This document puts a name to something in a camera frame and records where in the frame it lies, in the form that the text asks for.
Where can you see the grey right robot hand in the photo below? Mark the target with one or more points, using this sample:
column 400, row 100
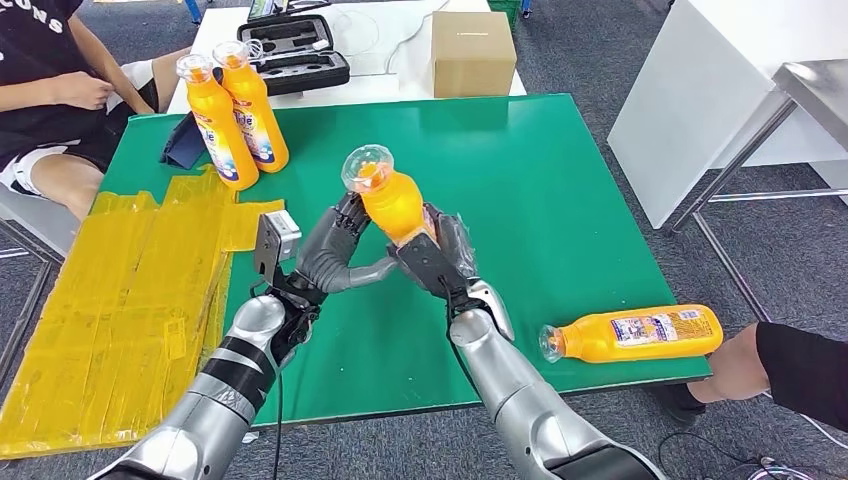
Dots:
column 430, row 265

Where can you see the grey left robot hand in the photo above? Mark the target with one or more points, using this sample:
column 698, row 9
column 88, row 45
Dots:
column 324, row 258

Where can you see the orange detergent bottle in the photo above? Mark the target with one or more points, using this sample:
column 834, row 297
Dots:
column 394, row 205
column 583, row 344
column 212, row 112
column 255, row 99

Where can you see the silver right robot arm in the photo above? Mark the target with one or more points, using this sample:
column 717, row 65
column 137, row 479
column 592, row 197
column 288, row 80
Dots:
column 510, row 391

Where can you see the person's right forearm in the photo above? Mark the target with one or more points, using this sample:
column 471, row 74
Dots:
column 30, row 94

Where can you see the person's left forearm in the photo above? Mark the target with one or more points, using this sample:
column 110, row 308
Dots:
column 129, row 89

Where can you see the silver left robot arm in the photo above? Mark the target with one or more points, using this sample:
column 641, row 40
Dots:
column 245, row 358

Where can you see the dark blue folding case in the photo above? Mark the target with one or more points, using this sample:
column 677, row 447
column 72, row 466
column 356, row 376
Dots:
column 179, row 149

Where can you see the open black hard case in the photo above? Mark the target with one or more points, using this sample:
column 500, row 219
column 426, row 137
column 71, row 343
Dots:
column 301, row 69

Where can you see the white paper scrap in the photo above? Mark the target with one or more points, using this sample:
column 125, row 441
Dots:
column 248, row 437

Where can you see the brown cardboard box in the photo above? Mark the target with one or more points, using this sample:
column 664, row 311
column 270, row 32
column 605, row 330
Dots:
column 474, row 58

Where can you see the white adapter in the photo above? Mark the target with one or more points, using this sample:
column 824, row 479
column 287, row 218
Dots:
column 320, row 45

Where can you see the yellow taped sheet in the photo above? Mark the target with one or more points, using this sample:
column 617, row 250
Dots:
column 86, row 318

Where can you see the green screen device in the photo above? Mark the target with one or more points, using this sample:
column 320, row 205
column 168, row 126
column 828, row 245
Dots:
column 265, row 8

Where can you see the green crate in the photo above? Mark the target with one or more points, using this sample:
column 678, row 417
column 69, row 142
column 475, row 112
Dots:
column 505, row 8

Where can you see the grey metal stool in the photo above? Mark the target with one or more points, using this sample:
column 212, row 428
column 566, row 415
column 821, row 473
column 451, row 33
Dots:
column 40, row 225

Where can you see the person's right hand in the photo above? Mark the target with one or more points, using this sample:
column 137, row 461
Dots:
column 85, row 91

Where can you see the large white panel table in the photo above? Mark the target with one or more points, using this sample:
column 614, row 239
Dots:
column 689, row 99

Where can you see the person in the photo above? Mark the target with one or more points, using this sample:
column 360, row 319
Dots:
column 33, row 46
column 802, row 371

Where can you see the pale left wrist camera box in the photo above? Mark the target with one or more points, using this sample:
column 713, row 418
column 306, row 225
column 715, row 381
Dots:
column 275, row 242

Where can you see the blue metal frame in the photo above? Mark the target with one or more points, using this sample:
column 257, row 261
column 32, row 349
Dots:
column 192, row 8

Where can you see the steel frame table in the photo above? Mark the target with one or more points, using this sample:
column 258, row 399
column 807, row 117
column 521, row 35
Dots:
column 815, row 86

